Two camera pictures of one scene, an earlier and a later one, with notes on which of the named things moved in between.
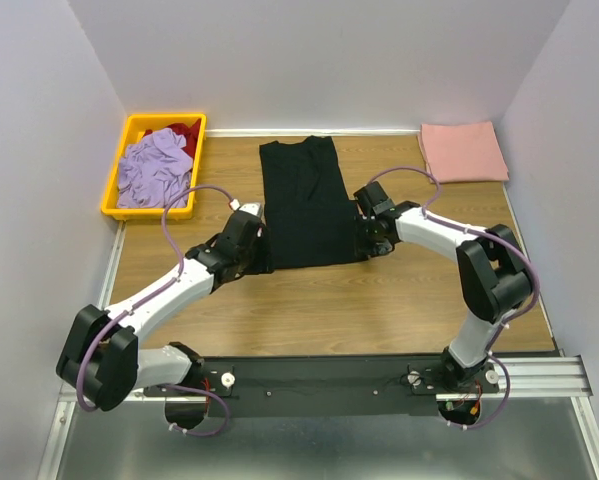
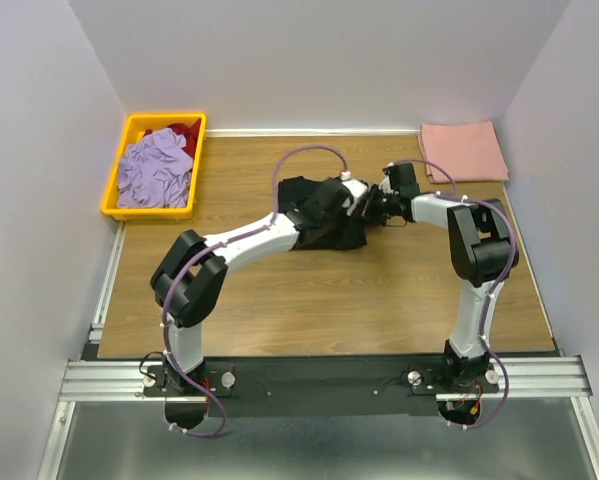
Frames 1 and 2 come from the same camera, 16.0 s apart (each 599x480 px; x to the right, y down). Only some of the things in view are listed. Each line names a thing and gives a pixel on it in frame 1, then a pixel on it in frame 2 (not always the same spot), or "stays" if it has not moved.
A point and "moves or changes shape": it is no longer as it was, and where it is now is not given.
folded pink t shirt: x=463 y=152 stays
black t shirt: x=309 y=215 moves or changes shape
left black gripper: x=264 y=263 to x=342 y=211
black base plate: x=260 y=387 stays
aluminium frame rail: x=540 y=377 stays
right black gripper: x=369 y=249 to x=368 y=207
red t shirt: x=191 y=135 stays
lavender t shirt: x=154 y=169 stays
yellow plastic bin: x=133 y=128 stays
